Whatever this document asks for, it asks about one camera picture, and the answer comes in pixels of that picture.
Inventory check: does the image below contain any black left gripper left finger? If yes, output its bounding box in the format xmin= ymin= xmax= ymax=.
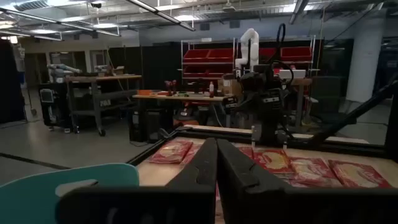
xmin=167 ymin=138 xmax=218 ymax=189

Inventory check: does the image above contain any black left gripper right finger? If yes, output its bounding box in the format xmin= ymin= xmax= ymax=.
xmin=217 ymin=138 xmax=289 ymax=190

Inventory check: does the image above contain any black computer tower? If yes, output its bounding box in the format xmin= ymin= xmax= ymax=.
xmin=129 ymin=107 xmax=175 ymax=143

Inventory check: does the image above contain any wooden workbench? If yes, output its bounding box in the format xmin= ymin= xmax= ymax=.
xmin=132 ymin=93 xmax=237 ymax=142

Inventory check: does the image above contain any cardboard box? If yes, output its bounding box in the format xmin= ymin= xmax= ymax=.
xmin=221 ymin=78 xmax=243 ymax=96

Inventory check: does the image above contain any dark red tool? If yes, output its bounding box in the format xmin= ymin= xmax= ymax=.
xmin=164 ymin=79 xmax=178 ymax=96

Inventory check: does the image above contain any red storage bin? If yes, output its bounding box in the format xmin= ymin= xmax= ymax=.
xmin=280 ymin=46 xmax=313 ymax=62
xmin=183 ymin=49 xmax=211 ymax=63
xmin=207 ymin=48 xmax=234 ymax=63
xmin=259 ymin=47 xmax=277 ymax=58
xmin=183 ymin=65 xmax=234 ymax=78

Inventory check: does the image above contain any metal shelf rack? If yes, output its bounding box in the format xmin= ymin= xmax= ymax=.
xmin=180 ymin=35 xmax=317 ymax=82

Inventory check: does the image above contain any white box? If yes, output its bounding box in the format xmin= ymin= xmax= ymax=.
xmin=279 ymin=68 xmax=307 ymax=80

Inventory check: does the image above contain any wooden top cart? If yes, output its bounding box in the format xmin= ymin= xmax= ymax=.
xmin=65 ymin=73 xmax=143 ymax=137

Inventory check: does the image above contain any black machine with screen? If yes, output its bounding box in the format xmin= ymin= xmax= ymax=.
xmin=39 ymin=83 xmax=71 ymax=133

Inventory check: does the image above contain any white round column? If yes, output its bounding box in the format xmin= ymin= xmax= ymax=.
xmin=345 ymin=18 xmax=387 ymax=103

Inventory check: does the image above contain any teal plastic basket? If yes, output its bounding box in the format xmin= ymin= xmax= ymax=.
xmin=0 ymin=163 xmax=140 ymax=224

